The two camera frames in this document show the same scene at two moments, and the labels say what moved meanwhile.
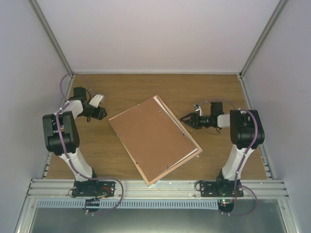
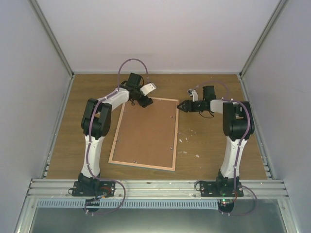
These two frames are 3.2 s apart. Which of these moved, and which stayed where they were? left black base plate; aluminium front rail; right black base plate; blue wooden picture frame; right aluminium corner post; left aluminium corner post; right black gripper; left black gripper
Moved: left black gripper; blue wooden picture frame; right black gripper
Stayed: left black base plate; right black base plate; left aluminium corner post; aluminium front rail; right aluminium corner post
